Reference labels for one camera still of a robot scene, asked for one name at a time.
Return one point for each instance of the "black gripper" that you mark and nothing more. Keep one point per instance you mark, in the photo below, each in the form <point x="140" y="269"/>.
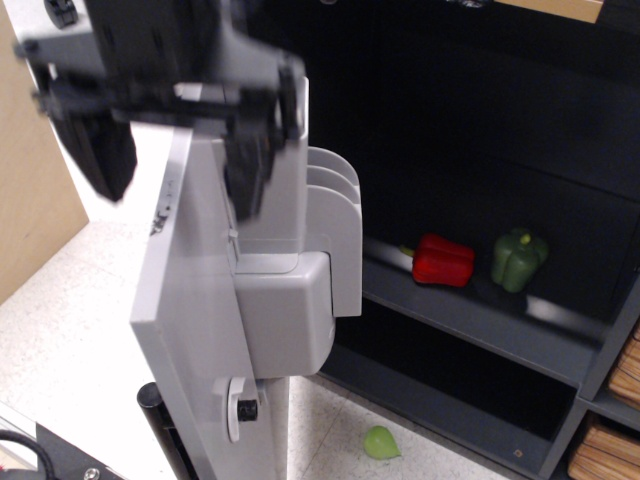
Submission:
<point x="164" y="62"/>

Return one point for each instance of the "grey toy fridge door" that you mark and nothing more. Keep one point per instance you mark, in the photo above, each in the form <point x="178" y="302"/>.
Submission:
<point x="226" y="313"/>

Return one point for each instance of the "dark grey fridge cabinet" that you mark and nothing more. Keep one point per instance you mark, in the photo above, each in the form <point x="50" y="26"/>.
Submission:
<point x="467" y="123"/>

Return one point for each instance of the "light brown wooden panel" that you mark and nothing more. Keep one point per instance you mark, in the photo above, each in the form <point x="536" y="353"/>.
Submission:
<point x="41" y="209"/>

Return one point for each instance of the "black caster wheel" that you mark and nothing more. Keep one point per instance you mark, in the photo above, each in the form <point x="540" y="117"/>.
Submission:
<point x="62" y="13"/>

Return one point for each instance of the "red toy bell pepper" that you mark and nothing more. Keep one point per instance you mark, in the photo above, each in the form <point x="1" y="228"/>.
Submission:
<point x="439" y="261"/>

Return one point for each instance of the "green toy pear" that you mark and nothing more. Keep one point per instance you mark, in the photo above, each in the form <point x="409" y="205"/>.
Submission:
<point x="380" y="444"/>

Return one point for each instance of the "green toy bell pepper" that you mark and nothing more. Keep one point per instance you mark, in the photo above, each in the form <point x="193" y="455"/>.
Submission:
<point x="517" y="256"/>

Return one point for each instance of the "wooden board on shelf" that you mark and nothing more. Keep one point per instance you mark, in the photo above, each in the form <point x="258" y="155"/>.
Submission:
<point x="581" y="10"/>

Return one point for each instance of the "upper wicker basket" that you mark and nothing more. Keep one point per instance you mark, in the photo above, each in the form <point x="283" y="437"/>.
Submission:
<point x="624" y="377"/>

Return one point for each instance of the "black cylindrical door handle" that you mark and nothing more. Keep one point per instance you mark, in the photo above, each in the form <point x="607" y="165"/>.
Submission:
<point x="160" y="421"/>

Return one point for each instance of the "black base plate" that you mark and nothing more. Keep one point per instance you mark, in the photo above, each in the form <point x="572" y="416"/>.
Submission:
<point x="71" y="462"/>

